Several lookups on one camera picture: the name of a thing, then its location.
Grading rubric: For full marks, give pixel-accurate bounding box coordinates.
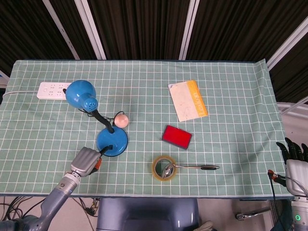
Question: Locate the white cable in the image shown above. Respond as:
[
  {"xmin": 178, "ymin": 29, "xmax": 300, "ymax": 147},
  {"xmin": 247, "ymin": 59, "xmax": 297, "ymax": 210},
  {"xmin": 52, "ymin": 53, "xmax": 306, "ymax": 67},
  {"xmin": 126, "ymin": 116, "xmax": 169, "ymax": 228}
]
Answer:
[{"xmin": 0, "ymin": 90, "xmax": 39, "ymax": 99}]

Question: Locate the black floor cable tangle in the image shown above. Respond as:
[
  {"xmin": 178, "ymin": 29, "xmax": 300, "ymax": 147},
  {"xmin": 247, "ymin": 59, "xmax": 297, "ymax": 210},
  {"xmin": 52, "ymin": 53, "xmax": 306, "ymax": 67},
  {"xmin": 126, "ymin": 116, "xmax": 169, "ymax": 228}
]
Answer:
[{"xmin": 0, "ymin": 196, "xmax": 46, "ymax": 221}]

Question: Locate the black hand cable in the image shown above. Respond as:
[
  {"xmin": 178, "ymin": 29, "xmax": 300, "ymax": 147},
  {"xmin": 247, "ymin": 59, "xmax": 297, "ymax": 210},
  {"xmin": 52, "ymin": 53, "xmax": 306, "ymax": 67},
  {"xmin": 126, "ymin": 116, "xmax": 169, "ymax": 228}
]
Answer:
[{"xmin": 269, "ymin": 175, "xmax": 277, "ymax": 202}]

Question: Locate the curved metal handle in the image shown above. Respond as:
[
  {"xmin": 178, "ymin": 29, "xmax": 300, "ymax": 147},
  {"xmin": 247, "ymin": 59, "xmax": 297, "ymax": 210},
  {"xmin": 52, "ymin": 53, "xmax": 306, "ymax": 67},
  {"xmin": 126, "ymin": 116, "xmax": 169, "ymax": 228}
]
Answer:
[{"xmin": 235, "ymin": 207, "xmax": 270, "ymax": 220}]

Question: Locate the white power strip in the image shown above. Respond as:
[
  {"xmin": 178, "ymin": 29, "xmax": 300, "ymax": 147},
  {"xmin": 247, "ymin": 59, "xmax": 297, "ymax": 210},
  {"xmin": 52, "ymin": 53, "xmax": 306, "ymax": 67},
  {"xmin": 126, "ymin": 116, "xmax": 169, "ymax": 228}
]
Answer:
[{"xmin": 36, "ymin": 81, "xmax": 73, "ymax": 101}]

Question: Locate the blue desk lamp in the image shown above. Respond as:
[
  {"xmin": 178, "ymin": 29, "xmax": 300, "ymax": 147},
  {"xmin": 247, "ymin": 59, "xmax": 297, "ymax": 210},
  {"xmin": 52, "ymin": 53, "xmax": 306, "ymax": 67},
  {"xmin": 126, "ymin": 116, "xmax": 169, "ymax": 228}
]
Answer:
[{"xmin": 64, "ymin": 79, "xmax": 129, "ymax": 158}]

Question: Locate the pink round disc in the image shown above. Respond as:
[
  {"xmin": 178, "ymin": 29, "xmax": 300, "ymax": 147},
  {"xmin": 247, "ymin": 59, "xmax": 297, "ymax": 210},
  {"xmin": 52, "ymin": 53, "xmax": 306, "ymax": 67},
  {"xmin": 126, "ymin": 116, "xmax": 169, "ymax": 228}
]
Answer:
[{"xmin": 114, "ymin": 114, "xmax": 130, "ymax": 128}]

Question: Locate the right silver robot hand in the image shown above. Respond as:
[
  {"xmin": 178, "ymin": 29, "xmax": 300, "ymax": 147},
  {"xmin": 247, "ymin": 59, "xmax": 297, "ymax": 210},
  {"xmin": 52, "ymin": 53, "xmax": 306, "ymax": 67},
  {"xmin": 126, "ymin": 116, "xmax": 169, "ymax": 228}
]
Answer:
[{"xmin": 267, "ymin": 137, "xmax": 308, "ymax": 197}]

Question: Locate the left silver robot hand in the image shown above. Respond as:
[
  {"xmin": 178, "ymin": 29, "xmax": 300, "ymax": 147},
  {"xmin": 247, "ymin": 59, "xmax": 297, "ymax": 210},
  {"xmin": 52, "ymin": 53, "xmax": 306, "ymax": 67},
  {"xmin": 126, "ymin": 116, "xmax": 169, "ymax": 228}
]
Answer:
[{"xmin": 64, "ymin": 145, "xmax": 114, "ymax": 179}]

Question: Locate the yellowish tape roll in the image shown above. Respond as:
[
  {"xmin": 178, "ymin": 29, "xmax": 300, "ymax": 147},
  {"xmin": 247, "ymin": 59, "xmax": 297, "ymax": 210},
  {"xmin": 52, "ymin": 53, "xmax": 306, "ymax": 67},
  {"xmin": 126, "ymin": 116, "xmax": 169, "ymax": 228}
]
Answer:
[{"xmin": 151, "ymin": 155, "xmax": 179, "ymax": 182}]

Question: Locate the green checkered tablecloth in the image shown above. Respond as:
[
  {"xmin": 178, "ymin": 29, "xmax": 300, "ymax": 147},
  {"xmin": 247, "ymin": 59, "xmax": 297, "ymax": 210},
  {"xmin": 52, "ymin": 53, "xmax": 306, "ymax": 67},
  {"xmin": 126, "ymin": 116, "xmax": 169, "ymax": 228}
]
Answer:
[{"xmin": 0, "ymin": 58, "xmax": 295, "ymax": 201}]

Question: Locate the red ink pad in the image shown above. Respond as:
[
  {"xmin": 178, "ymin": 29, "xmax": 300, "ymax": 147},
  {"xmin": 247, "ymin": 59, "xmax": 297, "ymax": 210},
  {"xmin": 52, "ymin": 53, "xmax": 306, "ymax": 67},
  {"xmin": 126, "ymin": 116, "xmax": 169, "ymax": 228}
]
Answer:
[{"xmin": 160, "ymin": 124, "xmax": 193, "ymax": 152}]

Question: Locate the white sneaker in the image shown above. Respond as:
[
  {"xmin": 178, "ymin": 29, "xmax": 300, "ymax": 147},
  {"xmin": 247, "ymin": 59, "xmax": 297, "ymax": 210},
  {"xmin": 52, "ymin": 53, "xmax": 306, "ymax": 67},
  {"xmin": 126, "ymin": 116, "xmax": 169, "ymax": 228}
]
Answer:
[{"xmin": 198, "ymin": 220, "xmax": 214, "ymax": 231}]

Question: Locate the blue-grey robot torso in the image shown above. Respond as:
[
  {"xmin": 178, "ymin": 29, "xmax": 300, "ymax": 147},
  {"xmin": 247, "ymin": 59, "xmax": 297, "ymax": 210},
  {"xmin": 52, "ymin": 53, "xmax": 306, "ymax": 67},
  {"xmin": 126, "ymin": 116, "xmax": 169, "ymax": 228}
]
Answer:
[{"xmin": 96, "ymin": 197, "xmax": 200, "ymax": 231}]

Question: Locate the metal spoon black handle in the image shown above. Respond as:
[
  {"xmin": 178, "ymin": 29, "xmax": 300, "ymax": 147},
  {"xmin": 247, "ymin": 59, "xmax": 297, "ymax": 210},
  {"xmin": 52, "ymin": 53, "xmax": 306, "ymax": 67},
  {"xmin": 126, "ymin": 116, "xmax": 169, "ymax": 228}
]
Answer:
[{"xmin": 162, "ymin": 163, "xmax": 220, "ymax": 179}]

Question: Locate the white yellow notebook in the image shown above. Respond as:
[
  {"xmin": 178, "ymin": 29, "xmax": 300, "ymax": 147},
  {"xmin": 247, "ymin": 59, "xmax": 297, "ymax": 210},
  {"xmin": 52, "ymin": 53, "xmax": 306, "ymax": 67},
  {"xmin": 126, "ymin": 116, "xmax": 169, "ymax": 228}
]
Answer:
[{"xmin": 167, "ymin": 80, "xmax": 209, "ymax": 123}]

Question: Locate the white frame bar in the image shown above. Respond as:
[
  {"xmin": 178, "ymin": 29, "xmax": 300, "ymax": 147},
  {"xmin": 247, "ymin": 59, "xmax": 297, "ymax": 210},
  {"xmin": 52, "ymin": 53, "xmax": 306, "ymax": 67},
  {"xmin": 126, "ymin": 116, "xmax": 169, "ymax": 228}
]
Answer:
[
  {"xmin": 266, "ymin": 18, "xmax": 308, "ymax": 70},
  {"xmin": 74, "ymin": 0, "xmax": 107, "ymax": 60},
  {"xmin": 42, "ymin": 0, "xmax": 80, "ymax": 60},
  {"xmin": 179, "ymin": 0, "xmax": 201, "ymax": 60}
]

